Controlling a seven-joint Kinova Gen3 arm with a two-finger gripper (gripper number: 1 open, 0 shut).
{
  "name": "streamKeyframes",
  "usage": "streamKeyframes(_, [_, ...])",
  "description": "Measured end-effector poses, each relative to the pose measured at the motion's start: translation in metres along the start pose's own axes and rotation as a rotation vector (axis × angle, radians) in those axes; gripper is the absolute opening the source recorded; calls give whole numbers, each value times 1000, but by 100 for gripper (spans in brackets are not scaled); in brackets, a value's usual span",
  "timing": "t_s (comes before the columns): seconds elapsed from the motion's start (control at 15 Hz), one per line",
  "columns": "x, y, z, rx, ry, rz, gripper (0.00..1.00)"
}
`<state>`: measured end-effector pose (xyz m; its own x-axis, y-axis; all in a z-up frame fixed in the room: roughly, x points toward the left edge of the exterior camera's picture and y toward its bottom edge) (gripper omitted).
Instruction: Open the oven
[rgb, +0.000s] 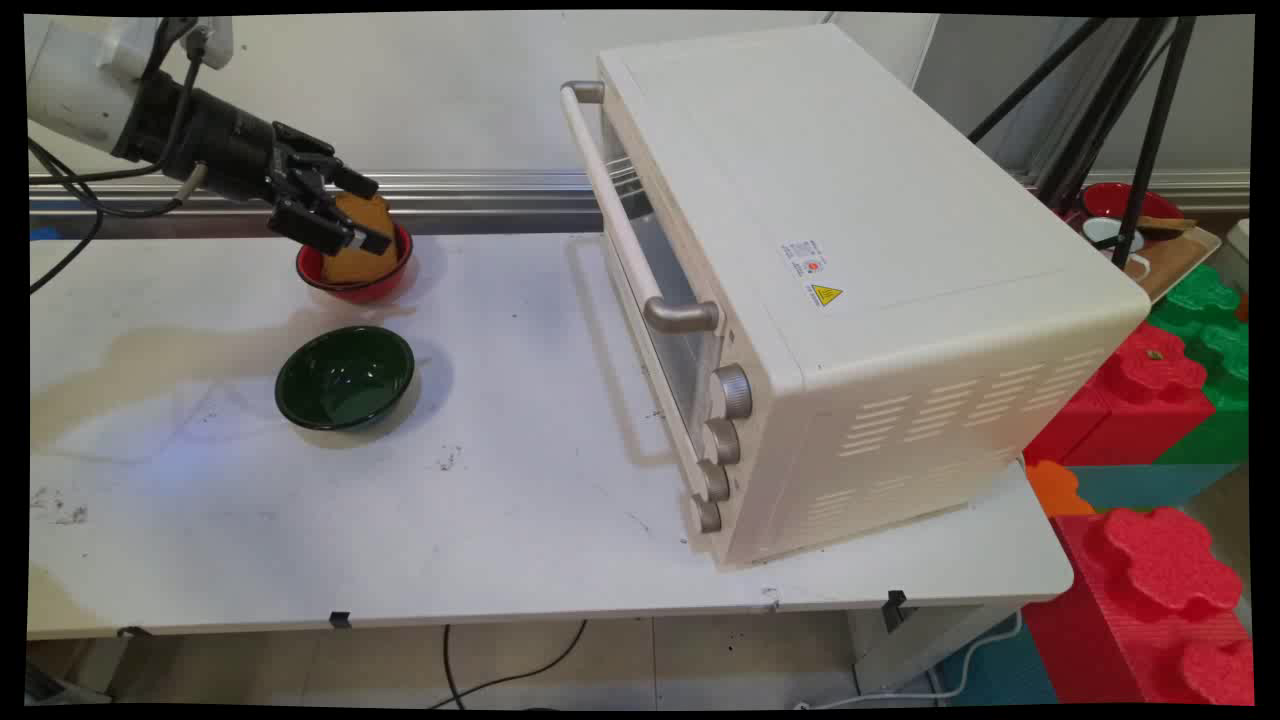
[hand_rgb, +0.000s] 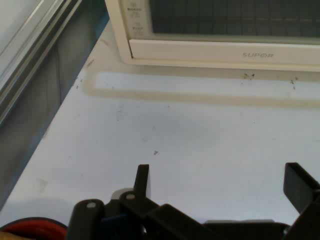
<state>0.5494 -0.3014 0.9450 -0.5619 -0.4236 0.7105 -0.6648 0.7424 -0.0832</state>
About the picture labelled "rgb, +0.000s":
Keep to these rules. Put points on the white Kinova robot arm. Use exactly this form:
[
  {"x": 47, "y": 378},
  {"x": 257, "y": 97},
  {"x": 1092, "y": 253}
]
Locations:
[{"x": 72, "y": 82}]

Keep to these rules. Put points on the small red foam block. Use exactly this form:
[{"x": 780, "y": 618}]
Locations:
[{"x": 1150, "y": 400}]

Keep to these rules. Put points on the white box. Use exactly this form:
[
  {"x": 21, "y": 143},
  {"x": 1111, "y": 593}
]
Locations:
[{"x": 1240, "y": 250}]

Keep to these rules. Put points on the cream toaster oven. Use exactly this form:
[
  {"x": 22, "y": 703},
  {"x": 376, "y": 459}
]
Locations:
[{"x": 900, "y": 250}]

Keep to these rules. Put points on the white table leg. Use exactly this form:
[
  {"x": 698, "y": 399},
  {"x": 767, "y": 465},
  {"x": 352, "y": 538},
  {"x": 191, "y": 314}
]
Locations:
[{"x": 900, "y": 650}]

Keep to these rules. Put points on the green foam block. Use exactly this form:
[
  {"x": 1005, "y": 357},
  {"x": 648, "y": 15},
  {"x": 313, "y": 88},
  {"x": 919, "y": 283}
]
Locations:
[{"x": 1205, "y": 300}]

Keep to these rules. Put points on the dark green bowl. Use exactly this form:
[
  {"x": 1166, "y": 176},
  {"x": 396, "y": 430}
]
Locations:
[{"x": 345, "y": 380}]

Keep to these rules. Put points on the silver oven knob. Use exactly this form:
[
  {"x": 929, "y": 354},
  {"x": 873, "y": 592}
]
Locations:
[
  {"x": 714, "y": 481},
  {"x": 707, "y": 515},
  {"x": 723, "y": 442},
  {"x": 733, "y": 392}
]

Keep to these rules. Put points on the blue foam mat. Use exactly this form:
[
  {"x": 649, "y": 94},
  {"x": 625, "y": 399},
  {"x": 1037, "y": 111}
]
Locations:
[{"x": 995, "y": 670}]

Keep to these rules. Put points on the wooden tray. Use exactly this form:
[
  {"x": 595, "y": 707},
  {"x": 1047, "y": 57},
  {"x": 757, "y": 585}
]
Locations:
[{"x": 1180, "y": 260}]

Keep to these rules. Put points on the yellow warning sticker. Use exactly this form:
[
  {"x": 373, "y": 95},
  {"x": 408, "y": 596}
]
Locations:
[{"x": 826, "y": 295}]

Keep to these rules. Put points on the white mug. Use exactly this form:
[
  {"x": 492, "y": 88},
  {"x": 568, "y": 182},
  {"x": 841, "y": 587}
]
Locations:
[{"x": 1100, "y": 232}]

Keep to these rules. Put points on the aluminium rail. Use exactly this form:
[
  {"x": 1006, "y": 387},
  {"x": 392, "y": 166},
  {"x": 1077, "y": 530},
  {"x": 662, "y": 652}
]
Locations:
[{"x": 480, "y": 195}]

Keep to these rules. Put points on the large red foam block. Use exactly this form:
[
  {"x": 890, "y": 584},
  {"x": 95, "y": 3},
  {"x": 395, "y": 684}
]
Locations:
[{"x": 1150, "y": 600}]

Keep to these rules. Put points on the small blue object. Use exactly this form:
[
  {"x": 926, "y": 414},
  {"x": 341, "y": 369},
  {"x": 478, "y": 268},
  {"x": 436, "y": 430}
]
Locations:
[{"x": 44, "y": 235}]

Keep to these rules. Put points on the black tripod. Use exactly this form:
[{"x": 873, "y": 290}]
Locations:
[{"x": 1150, "y": 130}]

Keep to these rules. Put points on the red bowl with bread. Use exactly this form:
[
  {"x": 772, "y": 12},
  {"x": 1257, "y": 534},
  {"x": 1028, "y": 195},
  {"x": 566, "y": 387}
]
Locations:
[{"x": 362, "y": 290}]

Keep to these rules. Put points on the orange foam block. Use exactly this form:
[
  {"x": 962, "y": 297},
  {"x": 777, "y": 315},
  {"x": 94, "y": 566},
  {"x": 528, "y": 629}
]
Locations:
[{"x": 1055, "y": 490}]

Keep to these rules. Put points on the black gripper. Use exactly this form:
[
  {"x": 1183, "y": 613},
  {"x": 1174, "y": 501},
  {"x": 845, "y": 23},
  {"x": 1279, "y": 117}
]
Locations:
[{"x": 235, "y": 150}]

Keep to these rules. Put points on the white label sticker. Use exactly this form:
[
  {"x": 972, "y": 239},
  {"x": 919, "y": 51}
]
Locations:
[{"x": 803, "y": 258}]

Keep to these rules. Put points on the brown bread slice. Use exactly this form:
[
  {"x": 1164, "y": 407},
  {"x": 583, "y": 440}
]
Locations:
[{"x": 372, "y": 265}]

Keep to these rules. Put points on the brown wooden utensil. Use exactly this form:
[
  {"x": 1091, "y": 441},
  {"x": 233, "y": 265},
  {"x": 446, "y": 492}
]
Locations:
[{"x": 1165, "y": 225}]

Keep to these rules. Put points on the red bowl on tray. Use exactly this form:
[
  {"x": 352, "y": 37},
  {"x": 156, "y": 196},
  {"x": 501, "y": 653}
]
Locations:
[{"x": 1100, "y": 200}]

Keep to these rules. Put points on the teal foam block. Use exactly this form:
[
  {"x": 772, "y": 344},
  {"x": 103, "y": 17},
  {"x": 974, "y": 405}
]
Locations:
[{"x": 1150, "y": 485}]

